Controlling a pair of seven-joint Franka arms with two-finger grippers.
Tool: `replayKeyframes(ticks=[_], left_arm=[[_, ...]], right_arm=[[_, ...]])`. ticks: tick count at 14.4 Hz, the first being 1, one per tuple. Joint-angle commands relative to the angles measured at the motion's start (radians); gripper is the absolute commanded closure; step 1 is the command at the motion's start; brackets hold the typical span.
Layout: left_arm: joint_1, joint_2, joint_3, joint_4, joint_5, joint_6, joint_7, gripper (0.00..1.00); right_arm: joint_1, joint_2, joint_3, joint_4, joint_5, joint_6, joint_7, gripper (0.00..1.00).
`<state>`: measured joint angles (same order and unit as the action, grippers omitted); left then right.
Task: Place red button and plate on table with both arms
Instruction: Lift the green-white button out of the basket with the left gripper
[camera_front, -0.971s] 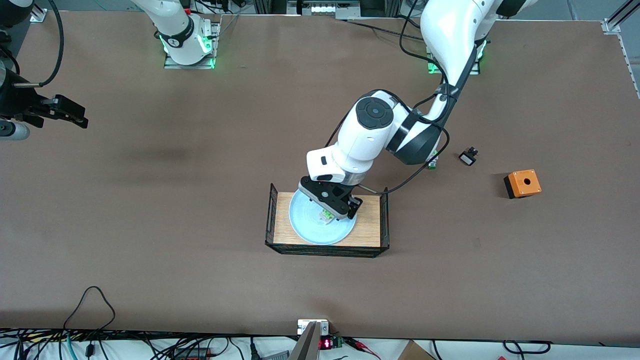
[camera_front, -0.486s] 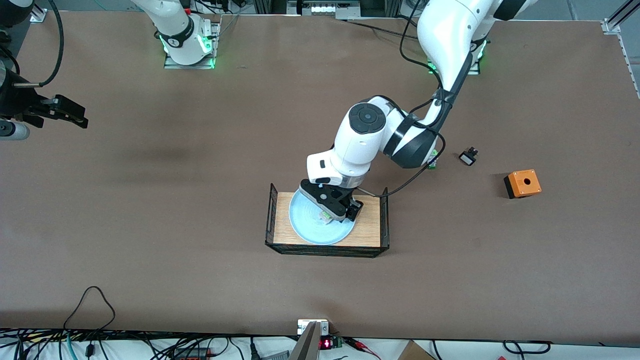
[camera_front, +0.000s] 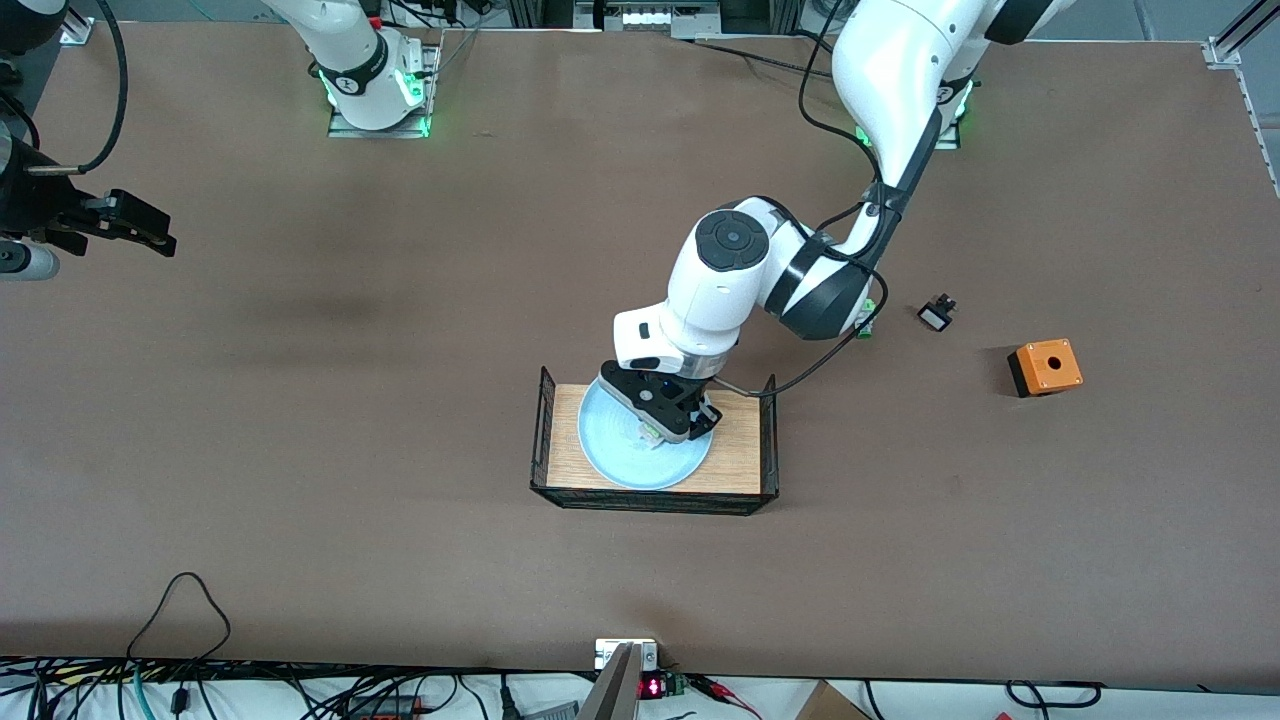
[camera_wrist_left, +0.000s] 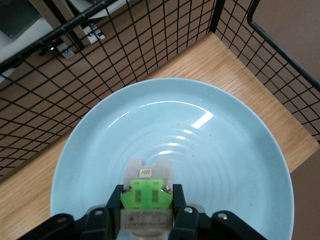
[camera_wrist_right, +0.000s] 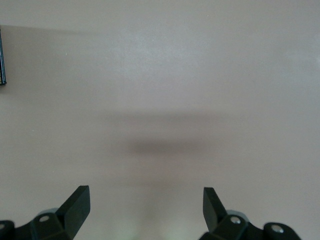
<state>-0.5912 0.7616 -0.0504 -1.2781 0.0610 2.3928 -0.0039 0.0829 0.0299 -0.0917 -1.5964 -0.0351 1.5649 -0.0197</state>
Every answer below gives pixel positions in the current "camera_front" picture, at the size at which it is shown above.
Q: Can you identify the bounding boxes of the light blue round plate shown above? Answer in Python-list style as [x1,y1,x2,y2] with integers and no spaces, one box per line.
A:
[578,378,715,491]

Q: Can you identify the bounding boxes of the red black clip leads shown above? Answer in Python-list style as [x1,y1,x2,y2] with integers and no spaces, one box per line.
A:
[688,674,763,720]

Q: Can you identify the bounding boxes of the gray metal beam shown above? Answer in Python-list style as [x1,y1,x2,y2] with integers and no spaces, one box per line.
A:
[578,643,642,720]

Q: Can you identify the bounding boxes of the brown cardboard piece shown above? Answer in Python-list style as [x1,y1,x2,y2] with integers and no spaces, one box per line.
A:
[795,680,873,720]

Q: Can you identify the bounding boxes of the aluminium corner profile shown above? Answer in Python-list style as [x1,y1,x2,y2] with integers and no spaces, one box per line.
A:
[1203,0,1280,196]

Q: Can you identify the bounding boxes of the wooden shelf black wire frame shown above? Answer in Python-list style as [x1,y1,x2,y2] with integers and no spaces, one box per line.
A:
[530,366,780,517]

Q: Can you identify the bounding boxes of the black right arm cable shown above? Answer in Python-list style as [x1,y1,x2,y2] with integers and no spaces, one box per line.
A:
[28,0,129,176]

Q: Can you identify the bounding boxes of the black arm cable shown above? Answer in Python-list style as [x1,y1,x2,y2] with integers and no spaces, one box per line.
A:
[715,0,891,399]
[28,0,129,176]

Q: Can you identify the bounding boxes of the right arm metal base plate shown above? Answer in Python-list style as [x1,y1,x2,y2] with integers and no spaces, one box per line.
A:
[327,40,434,140]

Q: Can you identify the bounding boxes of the small silver metal bracket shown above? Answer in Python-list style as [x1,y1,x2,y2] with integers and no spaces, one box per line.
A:
[594,638,660,672]

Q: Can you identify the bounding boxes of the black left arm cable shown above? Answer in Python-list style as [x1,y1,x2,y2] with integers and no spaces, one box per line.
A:
[715,0,891,399]

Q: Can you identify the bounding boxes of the black base power cable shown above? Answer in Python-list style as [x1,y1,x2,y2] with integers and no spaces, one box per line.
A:
[676,36,837,77]

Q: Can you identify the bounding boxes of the orange button enclosure box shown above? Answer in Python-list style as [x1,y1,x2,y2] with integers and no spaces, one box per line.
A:
[1007,339,1084,399]

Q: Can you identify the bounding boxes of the looped thin black cable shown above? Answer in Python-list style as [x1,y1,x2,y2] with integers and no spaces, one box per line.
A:
[125,572,233,663]

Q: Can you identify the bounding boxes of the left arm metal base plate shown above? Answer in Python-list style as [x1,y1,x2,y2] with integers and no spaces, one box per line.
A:
[856,80,976,151]

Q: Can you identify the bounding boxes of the metal frame with lights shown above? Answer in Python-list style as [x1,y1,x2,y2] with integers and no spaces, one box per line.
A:
[573,0,723,39]

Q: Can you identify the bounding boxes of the black cable coil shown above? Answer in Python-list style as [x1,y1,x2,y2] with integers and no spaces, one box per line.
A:
[1005,680,1106,711]

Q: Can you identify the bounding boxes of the black cable tangle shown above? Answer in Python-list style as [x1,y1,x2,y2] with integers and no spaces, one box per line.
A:
[0,655,601,720]

